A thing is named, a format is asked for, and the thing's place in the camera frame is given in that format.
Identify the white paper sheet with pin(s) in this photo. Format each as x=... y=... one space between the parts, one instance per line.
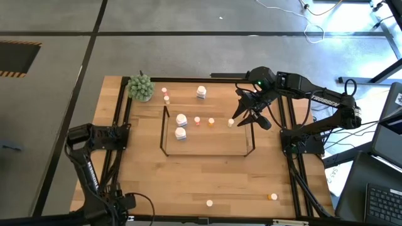
x=334 y=182

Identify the black aluminium table frame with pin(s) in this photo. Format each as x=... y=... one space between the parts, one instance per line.
x=204 y=80

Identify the white vial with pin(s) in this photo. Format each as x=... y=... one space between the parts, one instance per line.
x=209 y=203
x=230 y=121

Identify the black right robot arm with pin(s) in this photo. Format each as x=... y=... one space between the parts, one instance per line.
x=301 y=84

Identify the grey laptop with keyboard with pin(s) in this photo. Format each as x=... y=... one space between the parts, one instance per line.
x=355 y=188

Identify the black metal desk leg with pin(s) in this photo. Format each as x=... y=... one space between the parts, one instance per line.
x=355 y=80
x=345 y=157

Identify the grey laptop with sticker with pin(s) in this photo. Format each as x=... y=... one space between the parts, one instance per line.
x=389 y=141

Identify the pink pill bottle white cap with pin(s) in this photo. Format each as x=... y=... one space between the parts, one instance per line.
x=164 y=90
x=197 y=119

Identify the orange pill bottle white cap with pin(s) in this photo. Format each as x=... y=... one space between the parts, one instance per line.
x=211 y=120
x=274 y=196

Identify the black mat with hazard stripes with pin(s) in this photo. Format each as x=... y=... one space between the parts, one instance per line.
x=15 y=58

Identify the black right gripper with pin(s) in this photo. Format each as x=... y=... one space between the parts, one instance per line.
x=260 y=103

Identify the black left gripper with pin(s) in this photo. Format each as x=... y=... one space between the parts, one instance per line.
x=121 y=204

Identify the clear acrylic bin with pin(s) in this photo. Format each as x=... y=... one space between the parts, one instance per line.
x=213 y=144

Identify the long black bar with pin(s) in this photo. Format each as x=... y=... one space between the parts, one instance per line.
x=226 y=75

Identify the silver aluminium bracket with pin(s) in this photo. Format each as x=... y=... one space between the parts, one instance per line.
x=290 y=223

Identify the green artificial potted plant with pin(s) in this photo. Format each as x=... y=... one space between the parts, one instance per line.
x=140 y=88

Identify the white melatonin supplement bottle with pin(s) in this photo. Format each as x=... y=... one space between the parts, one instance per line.
x=181 y=120
x=201 y=91
x=180 y=133

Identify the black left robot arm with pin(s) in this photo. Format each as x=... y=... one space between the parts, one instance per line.
x=84 y=163

